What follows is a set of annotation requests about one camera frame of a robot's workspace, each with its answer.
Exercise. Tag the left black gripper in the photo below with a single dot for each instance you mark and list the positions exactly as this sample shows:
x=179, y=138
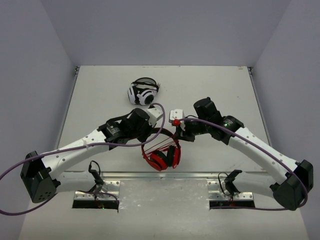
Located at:
x=145, y=132

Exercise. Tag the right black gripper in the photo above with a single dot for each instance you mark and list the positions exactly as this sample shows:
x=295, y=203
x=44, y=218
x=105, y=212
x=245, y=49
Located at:
x=186, y=136

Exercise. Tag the red black headphones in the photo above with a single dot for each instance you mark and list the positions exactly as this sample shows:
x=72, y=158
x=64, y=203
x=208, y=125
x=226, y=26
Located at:
x=166, y=156

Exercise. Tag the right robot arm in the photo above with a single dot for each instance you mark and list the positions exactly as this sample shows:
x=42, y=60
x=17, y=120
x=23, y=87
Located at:
x=287, y=181

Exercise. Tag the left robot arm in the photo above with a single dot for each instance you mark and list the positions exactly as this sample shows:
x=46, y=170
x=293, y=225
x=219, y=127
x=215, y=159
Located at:
x=46, y=175

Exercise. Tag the white black headphones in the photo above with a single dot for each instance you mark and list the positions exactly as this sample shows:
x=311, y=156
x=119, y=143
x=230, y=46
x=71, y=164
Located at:
x=143, y=91

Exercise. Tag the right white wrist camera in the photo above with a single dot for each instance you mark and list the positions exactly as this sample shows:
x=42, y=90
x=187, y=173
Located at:
x=176, y=117

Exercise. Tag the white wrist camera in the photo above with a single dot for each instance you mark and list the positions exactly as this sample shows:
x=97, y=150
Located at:
x=155, y=113
x=176, y=117

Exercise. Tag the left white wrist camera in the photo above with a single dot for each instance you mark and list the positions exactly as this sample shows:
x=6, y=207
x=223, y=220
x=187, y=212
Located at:
x=155, y=113

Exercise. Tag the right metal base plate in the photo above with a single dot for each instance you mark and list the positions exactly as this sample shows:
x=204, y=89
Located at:
x=216, y=194

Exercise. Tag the metal base plate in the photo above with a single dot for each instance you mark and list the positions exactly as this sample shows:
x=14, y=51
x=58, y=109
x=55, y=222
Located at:
x=109, y=192
x=216, y=194

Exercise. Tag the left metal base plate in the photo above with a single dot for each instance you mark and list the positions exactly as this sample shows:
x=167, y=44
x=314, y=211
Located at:
x=109, y=192

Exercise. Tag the aluminium mounting rail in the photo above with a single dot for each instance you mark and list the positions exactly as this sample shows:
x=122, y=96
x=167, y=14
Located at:
x=158, y=175

